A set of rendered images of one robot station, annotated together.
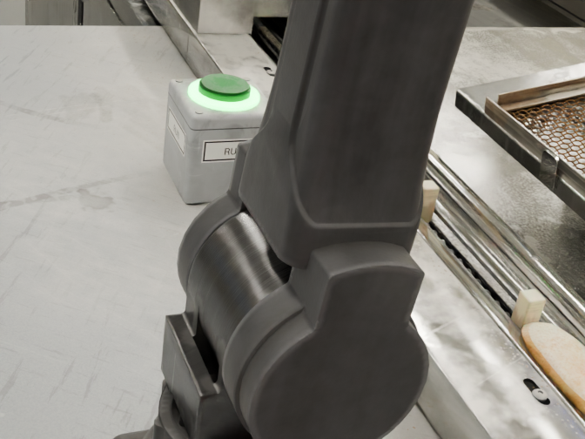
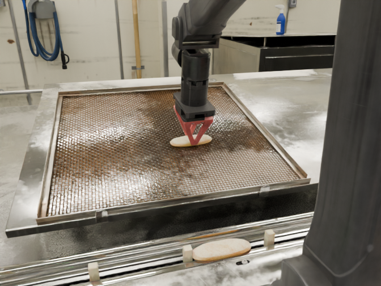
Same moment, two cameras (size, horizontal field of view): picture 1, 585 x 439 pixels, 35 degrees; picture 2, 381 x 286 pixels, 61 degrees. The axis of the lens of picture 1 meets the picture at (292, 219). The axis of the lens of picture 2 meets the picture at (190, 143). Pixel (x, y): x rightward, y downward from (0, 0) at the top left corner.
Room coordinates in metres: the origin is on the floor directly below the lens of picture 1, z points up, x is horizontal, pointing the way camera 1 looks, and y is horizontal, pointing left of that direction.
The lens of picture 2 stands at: (0.42, 0.23, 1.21)
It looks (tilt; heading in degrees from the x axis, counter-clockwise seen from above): 23 degrees down; 281
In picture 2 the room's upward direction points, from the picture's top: straight up
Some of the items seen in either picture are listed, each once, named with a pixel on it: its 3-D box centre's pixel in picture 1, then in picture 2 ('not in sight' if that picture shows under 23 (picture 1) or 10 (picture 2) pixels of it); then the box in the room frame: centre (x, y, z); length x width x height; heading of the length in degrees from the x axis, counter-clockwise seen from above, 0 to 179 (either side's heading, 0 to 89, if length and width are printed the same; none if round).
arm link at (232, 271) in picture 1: (283, 331); not in sight; (0.33, 0.00, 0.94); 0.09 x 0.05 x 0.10; 116
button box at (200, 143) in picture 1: (219, 158); not in sight; (0.66, 0.07, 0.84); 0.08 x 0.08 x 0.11; 26
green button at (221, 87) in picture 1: (224, 92); not in sight; (0.66, 0.07, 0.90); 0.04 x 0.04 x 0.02
